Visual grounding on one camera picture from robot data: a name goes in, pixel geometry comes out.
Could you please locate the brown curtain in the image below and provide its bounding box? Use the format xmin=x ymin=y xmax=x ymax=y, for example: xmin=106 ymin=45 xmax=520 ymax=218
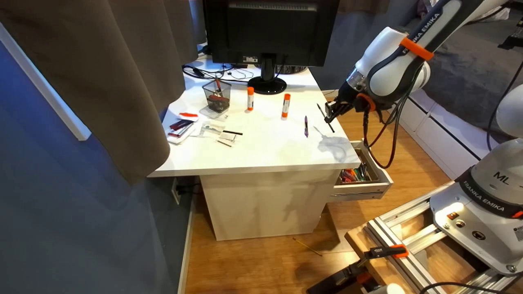
xmin=0 ymin=0 xmax=206 ymax=185

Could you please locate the black monitor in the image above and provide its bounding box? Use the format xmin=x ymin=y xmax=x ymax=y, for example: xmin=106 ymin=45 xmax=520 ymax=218
xmin=203 ymin=0 xmax=340 ymax=96

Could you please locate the black mesh pen holder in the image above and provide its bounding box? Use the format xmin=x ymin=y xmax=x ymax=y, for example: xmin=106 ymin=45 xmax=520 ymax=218
xmin=202 ymin=79 xmax=232 ymax=114

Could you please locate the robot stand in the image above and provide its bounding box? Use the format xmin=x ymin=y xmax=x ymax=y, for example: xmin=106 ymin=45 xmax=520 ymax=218
xmin=345 ymin=180 xmax=523 ymax=294

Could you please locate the drawer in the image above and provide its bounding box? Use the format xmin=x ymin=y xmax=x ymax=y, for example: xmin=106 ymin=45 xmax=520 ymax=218
xmin=329 ymin=140 xmax=394 ymax=202

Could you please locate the black cable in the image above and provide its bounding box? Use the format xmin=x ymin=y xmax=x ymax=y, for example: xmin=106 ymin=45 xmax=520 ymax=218
xmin=486 ymin=60 xmax=523 ymax=152
xmin=182 ymin=64 xmax=255 ymax=83

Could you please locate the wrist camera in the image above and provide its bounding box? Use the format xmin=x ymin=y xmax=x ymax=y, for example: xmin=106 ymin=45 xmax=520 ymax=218
xmin=354 ymin=94 xmax=382 ymax=114

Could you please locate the black and orange clamp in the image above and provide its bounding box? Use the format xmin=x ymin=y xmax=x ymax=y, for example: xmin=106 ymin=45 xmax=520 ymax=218
xmin=306 ymin=244 xmax=410 ymax=294

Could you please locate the stack of cards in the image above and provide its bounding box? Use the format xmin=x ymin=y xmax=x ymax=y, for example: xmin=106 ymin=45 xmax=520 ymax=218
xmin=166 ymin=118 xmax=197 ymax=145

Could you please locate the yellow pencil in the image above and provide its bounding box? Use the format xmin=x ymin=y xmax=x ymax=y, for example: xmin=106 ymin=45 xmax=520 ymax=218
xmin=292 ymin=237 xmax=324 ymax=257

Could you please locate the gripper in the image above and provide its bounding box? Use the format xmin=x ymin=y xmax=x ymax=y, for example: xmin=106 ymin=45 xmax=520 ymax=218
xmin=325 ymin=81 xmax=361 ymax=124

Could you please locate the white low cabinet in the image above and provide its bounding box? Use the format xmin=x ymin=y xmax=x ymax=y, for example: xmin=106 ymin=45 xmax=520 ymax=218
xmin=398 ymin=88 xmax=500 ymax=180

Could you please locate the clear plastic packet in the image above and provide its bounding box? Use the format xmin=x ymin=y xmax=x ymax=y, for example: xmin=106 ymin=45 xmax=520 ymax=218
xmin=200 ymin=120 xmax=228 ymax=136

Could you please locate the heap of pens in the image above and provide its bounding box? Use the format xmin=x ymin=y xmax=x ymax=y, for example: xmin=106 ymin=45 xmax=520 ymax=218
xmin=340 ymin=162 xmax=373 ymax=183

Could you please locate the white window sill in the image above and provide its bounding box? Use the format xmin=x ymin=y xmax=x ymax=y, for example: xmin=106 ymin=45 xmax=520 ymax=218
xmin=0 ymin=22 xmax=92 ymax=142

